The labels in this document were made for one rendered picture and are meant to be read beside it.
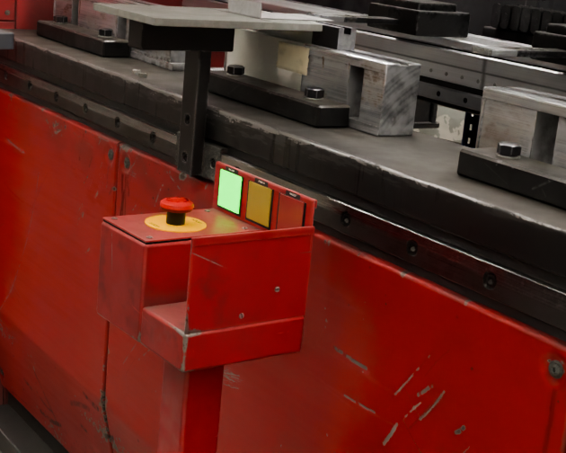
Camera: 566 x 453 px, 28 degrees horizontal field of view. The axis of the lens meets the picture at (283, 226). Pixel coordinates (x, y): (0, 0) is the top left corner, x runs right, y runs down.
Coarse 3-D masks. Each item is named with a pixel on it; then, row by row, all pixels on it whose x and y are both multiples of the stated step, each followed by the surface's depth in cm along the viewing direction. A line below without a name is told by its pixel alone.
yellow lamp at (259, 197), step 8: (256, 184) 132; (248, 192) 133; (256, 192) 132; (264, 192) 131; (248, 200) 133; (256, 200) 132; (264, 200) 131; (248, 208) 133; (256, 208) 132; (264, 208) 131; (248, 216) 134; (256, 216) 132; (264, 216) 131; (264, 224) 131
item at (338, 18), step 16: (384, 0) 177; (400, 0) 174; (416, 0) 175; (432, 0) 179; (320, 16) 165; (336, 16) 167; (352, 16) 169; (368, 16) 173; (384, 16) 176; (400, 16) 173; (416, 16) 170; (432, 16) 171; (448, 16) 173; (464, 16) 175; (400, 32) 174; (416, 32) 170; (432, 32) 172; (448, 32) 174; (464, 32) 176
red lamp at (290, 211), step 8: (280, 200) 128; (288, 200) 127; (296, 200) 126; (280, 208) 128; (288, 208) 127; (296, 208) 126; (280, 216) 128; (288, 216) 127; (296, 216) 126; (280, 224) 128; (288, 224) 127; (296, 224) 126
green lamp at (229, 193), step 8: (224, 176) 137; (232, 176) 136; (224, 184) 137; (232, 184) 136; (240, 184) 134; (224, 192) 137; (232, 192) 136; (240, 192) 135; (224, 200) 138; (232, 200) 136; (232, 208) 136
